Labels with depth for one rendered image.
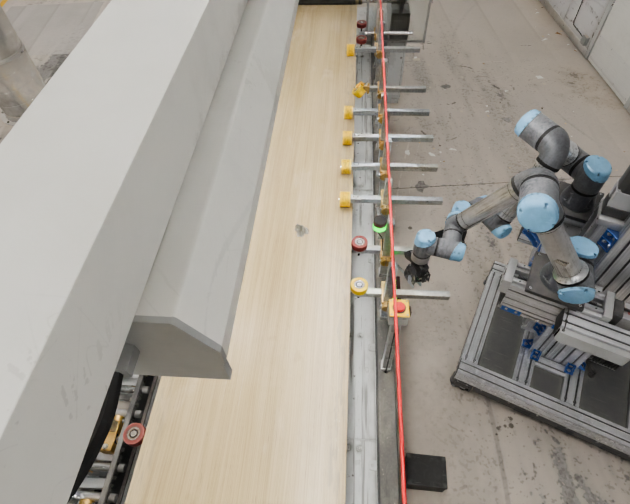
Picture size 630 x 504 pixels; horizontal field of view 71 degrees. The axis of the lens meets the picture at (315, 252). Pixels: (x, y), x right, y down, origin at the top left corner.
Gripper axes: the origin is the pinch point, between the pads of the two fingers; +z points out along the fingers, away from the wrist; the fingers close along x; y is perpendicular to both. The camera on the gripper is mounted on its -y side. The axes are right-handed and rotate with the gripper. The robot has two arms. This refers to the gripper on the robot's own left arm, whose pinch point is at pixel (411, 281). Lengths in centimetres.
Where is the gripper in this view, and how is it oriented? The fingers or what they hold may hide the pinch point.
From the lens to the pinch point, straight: 204.0
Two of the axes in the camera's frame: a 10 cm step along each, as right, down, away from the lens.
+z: 0.4, 6.1, 7.9
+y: 2.8, 7.5, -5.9
